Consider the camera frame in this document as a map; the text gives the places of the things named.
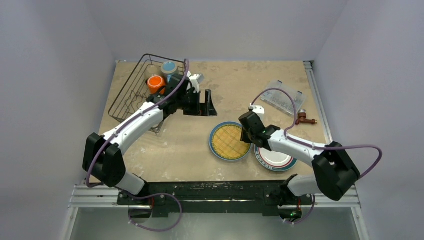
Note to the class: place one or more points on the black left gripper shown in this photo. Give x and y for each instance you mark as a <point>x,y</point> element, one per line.
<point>205,109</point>

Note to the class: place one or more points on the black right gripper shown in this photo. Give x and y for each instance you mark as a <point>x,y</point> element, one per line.
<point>247,133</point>

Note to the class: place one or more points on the round woven bamboo mat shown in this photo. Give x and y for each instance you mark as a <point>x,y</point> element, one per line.
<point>228,141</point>

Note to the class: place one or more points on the blue plate with bamboo pattern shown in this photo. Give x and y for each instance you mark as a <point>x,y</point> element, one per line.
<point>212,142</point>

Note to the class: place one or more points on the blue butterfly mug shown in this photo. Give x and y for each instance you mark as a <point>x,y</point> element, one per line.
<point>169,69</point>

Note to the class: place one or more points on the red translucent cup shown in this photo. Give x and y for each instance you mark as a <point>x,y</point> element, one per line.
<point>156,83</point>

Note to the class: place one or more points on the white ceramic bowl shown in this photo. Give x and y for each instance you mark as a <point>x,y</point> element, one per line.
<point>152,70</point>

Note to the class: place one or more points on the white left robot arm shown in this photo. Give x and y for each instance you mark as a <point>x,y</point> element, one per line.
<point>104,154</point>

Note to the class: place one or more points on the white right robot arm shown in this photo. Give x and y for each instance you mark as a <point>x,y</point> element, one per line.
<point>334,172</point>

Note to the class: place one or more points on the striped rim white plate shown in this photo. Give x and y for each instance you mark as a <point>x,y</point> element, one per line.
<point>273,160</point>

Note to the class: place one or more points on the clear plastic screw box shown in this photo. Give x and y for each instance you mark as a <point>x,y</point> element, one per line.
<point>281,101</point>

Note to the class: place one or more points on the brown pipe fitting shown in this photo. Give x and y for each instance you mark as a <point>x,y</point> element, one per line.
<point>302,119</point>

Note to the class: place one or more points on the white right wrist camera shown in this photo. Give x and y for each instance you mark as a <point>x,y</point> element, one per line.
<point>258,110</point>

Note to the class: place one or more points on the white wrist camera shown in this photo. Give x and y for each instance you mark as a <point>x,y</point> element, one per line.
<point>195,80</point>
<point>258,110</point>

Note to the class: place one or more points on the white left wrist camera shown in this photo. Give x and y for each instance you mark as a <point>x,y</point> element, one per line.
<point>195,80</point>

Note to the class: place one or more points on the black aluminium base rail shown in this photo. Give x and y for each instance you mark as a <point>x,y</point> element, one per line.
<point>209,197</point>

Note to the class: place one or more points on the black wire dish rack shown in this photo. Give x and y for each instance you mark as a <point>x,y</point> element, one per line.
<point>129,89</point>

